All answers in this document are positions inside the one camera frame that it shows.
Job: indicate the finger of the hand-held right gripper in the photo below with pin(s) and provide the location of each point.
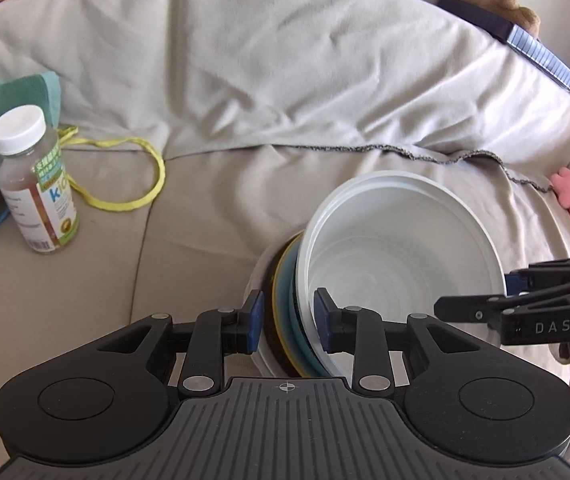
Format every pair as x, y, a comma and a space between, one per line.
465, 306
517, 282

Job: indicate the brown plush toy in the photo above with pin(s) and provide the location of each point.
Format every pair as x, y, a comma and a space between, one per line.
505, 6

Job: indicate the grey blanket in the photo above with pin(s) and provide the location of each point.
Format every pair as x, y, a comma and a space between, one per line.
265, 60

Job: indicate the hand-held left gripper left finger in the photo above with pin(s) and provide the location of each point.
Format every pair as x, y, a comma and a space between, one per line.
256, 321

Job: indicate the blue enamel bowl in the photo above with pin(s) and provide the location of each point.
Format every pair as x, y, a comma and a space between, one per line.
296, 330

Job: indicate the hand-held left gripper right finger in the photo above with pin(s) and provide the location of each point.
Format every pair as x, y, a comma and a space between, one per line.
321, 321

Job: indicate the white plastic bowl orange label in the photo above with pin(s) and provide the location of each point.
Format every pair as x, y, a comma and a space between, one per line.
395, 245

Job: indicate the clear bottle white cap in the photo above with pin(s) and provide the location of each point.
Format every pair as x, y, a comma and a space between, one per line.
35, 190

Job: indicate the dark blue striped book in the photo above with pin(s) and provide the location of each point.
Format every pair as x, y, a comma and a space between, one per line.
525, 42

